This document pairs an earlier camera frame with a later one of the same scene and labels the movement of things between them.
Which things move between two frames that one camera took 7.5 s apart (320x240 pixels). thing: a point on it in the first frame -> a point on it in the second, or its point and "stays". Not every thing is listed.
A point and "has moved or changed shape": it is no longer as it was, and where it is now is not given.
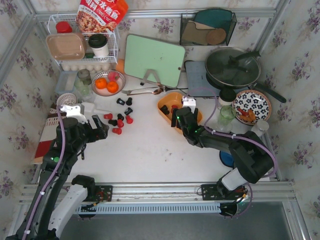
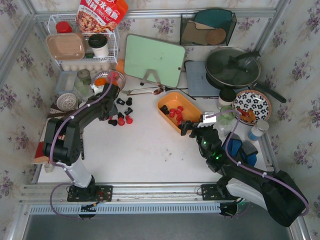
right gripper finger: [173, 121] -> [186, 125]
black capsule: [165, 109] stays
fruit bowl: [108, 83] stays
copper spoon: [154, 92] stays
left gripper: [94, 127] -> [111, 91]
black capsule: [129, 102] stays
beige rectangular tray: [66, 46] stays
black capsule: [119, 116] stays
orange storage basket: [170, 99] stays
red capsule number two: [174, 106] has moved or changed shape
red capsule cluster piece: [117, 130] has moved or changed shape
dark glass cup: [84, 74] stays
